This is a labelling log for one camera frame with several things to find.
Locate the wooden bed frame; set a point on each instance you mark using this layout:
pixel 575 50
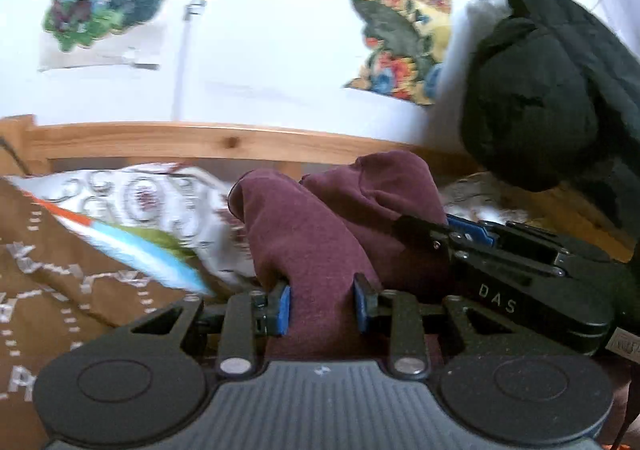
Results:
pixel 150 140

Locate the black puffy jacket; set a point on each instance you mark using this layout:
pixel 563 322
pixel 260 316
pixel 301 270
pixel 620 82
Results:
pixel 540 105

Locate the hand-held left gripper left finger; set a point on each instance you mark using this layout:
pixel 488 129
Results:
pixel 282 310

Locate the colourful landscape wall poster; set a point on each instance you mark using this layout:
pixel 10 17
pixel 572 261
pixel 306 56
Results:
pixel 400 30

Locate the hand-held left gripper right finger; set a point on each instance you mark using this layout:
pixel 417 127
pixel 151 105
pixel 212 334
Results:
pixel 361 305

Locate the white patterned pillow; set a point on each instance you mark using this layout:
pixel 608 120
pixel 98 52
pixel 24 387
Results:
pixel 140 190
pixel 130 245

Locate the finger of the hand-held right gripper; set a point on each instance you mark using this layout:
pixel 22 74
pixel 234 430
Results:
pixel 470 229
pixel 425 232

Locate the brown printed blanket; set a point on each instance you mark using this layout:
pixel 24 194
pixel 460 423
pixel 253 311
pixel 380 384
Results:
pixel 50 310

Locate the maroon long-sleeved shirt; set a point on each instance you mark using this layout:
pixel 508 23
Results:
pixel 310 240

